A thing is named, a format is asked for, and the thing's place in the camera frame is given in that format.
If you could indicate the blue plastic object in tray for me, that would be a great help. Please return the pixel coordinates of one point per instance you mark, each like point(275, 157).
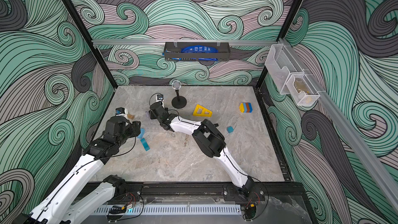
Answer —
point(199, 49)

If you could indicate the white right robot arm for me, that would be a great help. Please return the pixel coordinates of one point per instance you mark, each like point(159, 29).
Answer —
point(211, 143)

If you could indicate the black wall shelf tray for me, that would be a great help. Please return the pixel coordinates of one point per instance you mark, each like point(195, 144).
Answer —
point(172, 52)

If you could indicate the black microphone stand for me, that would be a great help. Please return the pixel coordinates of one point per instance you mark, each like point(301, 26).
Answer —
point(178, 101)

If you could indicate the multicolour stacked toy bricks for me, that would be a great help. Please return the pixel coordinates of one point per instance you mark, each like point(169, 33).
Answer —
point(245, 107)

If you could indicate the black corner frame post left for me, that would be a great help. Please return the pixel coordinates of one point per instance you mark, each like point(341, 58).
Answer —
point(87, 37)

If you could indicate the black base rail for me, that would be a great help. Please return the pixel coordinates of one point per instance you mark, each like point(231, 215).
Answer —
point(216, 191)

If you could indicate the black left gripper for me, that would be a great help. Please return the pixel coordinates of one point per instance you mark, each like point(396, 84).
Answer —
point(136, 127)

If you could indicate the aluminium rail back wall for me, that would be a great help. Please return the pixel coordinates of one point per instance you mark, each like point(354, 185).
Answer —
point(157, 42)

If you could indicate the teal small cube block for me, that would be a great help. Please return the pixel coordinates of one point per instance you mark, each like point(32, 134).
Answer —
point(230, 129)

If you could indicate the clear acrylic lipstick organizer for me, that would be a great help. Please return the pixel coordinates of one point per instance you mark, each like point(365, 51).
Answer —
point(151, 124)

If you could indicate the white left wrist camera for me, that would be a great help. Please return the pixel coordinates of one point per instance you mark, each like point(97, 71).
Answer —
point(120, 111)

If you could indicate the light blue rectangular block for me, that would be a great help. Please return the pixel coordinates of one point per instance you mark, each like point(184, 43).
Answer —
point(142, 132)

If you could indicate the white perforated cable duct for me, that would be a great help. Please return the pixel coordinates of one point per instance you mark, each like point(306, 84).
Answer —
point(184, 209)

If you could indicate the aluminium rail wall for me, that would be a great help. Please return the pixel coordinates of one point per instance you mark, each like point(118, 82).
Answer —
point(157, 42)
point(375, 168)

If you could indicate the teal curved arch block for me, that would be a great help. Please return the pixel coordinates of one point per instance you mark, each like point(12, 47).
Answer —
point(145, 144)

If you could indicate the black corner frame post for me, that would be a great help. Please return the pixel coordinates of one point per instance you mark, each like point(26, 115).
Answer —
point(87, 37)
point(294, 7)

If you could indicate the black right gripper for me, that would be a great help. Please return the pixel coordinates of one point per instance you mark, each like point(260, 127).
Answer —
point(157, 114)

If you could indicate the black corner frame post right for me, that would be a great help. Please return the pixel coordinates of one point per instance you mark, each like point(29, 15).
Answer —
point(294, 7)

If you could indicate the yellow triangle stencil block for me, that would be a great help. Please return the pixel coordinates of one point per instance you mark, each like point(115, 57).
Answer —
point(201, 111)

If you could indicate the aluminium rail right wall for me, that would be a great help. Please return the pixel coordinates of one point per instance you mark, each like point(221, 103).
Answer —
point(375, 168)

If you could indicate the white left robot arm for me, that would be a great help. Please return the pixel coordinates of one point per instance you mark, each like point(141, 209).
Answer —
point(60, 206)

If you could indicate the tan wooden block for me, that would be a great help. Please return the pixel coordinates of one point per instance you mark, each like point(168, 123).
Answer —
point(131, 117)

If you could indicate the clear wall bin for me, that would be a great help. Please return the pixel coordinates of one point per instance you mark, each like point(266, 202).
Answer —
point(289, 76)

